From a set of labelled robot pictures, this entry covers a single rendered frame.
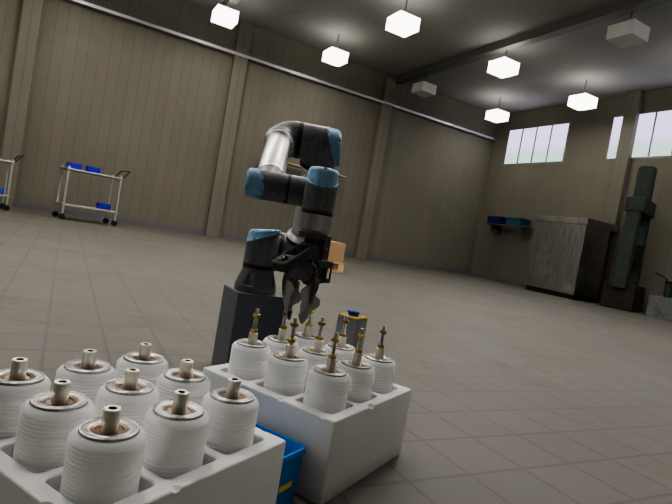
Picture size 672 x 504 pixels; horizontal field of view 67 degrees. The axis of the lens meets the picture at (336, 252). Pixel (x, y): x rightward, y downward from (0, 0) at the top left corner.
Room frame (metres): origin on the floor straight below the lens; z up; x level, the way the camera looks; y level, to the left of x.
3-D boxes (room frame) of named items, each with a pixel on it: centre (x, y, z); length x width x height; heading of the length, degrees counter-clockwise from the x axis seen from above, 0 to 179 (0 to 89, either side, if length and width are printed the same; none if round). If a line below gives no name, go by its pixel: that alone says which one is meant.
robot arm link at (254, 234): (1.83, 0.26, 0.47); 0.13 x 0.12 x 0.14; 97
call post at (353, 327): (1.57, -0.09, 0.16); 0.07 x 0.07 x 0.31; 58
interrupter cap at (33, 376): (0.78, 0.46, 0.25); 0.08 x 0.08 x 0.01
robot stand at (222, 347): (1.83, 0.27, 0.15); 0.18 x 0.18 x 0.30; 29
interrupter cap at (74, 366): (0.88, 0.40, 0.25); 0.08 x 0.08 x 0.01
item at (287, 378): (1.18, 0.07, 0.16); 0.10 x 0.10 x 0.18
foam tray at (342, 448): (1.28, 0.00, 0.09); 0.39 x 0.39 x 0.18; 58
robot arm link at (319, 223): (1.19, 0.06, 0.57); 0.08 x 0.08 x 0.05
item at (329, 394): (1.12, -0.03, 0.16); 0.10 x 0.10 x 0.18
